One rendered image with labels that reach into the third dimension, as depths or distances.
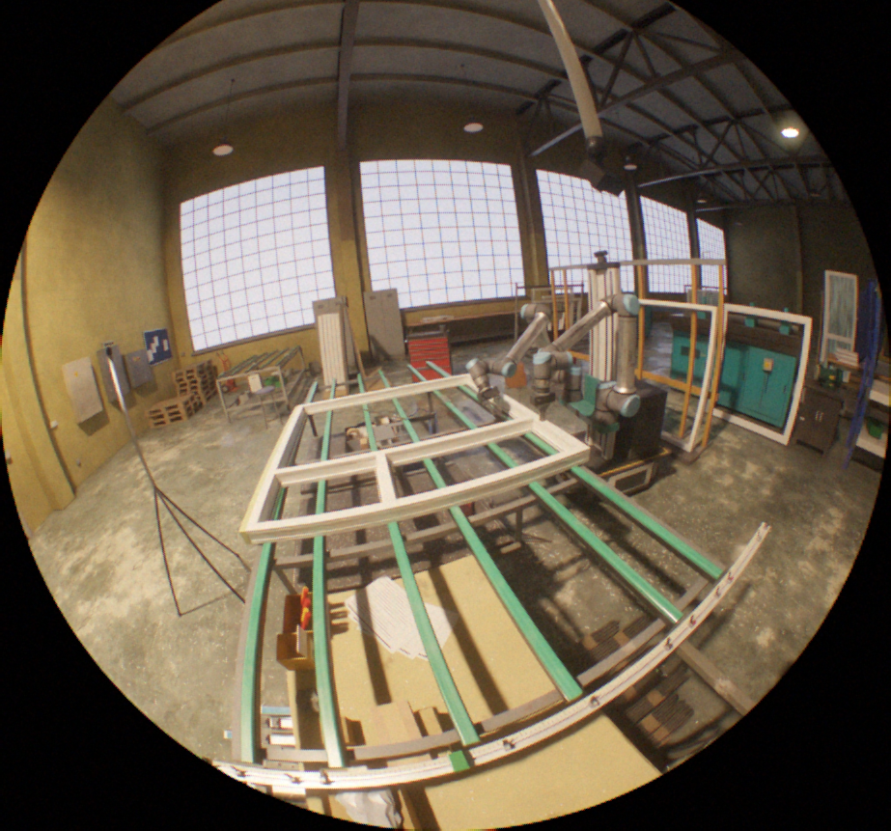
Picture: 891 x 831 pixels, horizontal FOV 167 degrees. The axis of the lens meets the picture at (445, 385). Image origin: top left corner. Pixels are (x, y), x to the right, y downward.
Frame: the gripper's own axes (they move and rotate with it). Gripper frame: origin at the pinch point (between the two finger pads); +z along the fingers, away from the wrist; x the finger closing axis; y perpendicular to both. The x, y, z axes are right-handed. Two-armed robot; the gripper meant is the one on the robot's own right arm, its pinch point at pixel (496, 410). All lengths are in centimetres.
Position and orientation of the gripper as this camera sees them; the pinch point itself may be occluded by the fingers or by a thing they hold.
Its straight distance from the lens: 181.4
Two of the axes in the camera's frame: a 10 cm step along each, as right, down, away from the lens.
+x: 9.1, -3.7, 1.8
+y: 0.5, -3.3, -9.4
